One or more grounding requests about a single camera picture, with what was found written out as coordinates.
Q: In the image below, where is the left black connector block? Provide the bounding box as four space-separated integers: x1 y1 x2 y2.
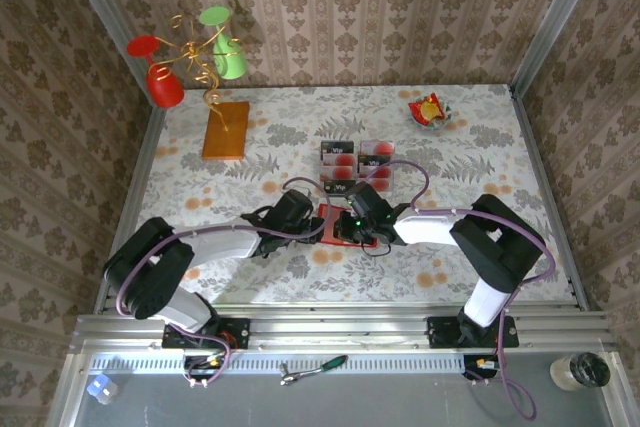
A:
182 353 228 382

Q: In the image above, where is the aluminium side rail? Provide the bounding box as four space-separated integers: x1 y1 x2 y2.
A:
93 105 167 314
508 86 590 309

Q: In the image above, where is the right aluminium side rail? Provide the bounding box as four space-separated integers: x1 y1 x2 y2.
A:
508 86 590 309

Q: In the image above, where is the black connector block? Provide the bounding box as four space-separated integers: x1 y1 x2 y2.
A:
182 353 228 382
462 353 501 382

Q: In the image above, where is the green plastic wine glass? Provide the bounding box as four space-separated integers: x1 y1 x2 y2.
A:
198 5 249 81

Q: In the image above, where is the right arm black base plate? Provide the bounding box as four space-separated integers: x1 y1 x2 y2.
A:
426 315 520 350

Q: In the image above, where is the right black connector block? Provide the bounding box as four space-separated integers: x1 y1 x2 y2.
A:
462 353 501 382

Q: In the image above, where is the red card holder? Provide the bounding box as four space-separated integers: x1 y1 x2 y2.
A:
316 202 380 250

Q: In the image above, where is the slotted grey cable duct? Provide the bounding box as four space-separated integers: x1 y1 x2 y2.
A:
87 352 474 376

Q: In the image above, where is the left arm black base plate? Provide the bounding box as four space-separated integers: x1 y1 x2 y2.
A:
161 317 252 351

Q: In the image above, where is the aluminium corner post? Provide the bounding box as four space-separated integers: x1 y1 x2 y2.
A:
55 0 152 98
510 0 610 94

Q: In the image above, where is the red snack packet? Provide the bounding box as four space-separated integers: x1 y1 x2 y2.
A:
407 92 446 126

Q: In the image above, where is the green handled ratchet wrench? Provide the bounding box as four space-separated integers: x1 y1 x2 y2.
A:
279 354 349 388

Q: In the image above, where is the aluminium front rail beam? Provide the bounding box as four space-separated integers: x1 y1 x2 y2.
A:
69 309 619 354

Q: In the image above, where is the floral tablecloth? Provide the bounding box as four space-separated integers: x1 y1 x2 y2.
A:
115 84 575 306

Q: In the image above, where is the small blue white plastic box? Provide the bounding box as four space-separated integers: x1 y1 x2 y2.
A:
85 371 121 406

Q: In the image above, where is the left aluminium side rail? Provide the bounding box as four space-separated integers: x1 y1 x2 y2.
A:
93 105 167 314

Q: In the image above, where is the red plastic wine glass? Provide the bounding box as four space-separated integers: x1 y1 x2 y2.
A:
125 34 186 110

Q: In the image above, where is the clear jar with black lid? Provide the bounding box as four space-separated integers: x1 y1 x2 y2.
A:
549 351 613 393

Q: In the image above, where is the right aluminium corner post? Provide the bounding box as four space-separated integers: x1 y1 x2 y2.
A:
510 0 610 94

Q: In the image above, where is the left aluminium corner post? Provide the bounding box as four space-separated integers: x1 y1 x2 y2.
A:
55 0 152 98

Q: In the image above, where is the small glass bowl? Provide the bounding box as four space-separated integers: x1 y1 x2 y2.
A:
410 99 454 133

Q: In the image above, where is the gold wire stand wooden base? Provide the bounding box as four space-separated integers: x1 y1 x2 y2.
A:
167 14 251 163

